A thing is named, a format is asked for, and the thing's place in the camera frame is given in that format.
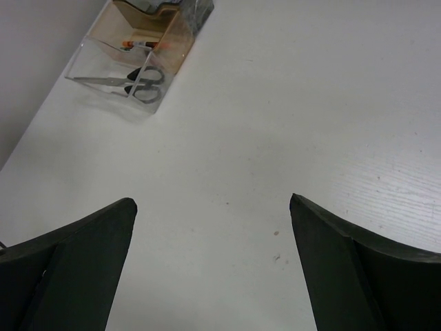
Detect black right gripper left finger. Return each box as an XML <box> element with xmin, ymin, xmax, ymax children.
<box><xmin>1</xmin><ymin>198</ymin><xmax>137</xmax><ymax>330</ymax></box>

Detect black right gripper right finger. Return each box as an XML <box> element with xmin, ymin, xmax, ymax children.
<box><xmin>289</xmin><ymin>194</ymin><xmax>440</xmax><ymax>330</ymax></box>

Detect black handled scissors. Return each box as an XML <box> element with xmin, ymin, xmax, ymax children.
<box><xmin>73</xmin><ymin>66</ymin><xmax>165</xmax><ymax>104</ymax></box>

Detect red pen with orange cap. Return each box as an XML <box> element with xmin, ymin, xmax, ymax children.
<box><xmin>122</xmin><ymin>41</ymin><xmax>158</xmax><ymax>50</ymax></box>

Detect clear tiered organizer box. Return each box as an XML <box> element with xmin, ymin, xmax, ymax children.
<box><xmin>65</xmin><ymin>1</ymin><xmax>214</xmax><ymax>114</ymax></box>

